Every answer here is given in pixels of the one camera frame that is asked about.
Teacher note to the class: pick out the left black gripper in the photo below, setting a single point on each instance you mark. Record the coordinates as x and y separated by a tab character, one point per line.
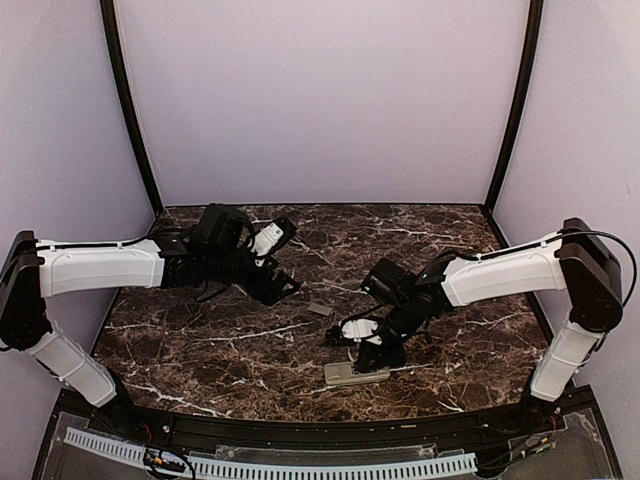
271	295

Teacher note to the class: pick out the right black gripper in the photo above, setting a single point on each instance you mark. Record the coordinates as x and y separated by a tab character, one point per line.
386	357

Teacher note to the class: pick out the grey battery cover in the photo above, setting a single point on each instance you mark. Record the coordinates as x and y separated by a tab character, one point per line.
319	309

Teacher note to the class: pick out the grey remote control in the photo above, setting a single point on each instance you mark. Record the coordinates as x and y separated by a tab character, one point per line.
344	374

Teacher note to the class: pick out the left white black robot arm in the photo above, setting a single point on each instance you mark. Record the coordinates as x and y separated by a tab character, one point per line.
224	248

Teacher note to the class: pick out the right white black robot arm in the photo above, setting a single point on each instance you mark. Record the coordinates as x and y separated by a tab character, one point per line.
574	259

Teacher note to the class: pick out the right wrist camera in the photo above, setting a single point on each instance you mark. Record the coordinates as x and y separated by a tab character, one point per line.
355	331

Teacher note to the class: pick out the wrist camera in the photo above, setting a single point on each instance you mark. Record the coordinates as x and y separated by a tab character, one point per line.
355	331
272	238

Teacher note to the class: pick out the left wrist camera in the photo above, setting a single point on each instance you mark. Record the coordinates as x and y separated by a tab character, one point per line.
272	238

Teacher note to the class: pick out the black front rail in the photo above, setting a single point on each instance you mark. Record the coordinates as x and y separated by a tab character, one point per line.
484	429

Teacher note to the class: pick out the white slotted cable duct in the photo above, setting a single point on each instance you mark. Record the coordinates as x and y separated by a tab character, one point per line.
229	462

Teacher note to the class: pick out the left black frame post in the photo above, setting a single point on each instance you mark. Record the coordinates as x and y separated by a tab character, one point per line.
128	109

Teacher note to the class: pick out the black frame post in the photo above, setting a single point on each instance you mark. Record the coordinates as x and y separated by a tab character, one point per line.
128	109
526	64

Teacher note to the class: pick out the right black frame post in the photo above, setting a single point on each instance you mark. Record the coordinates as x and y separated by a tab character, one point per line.
526	64

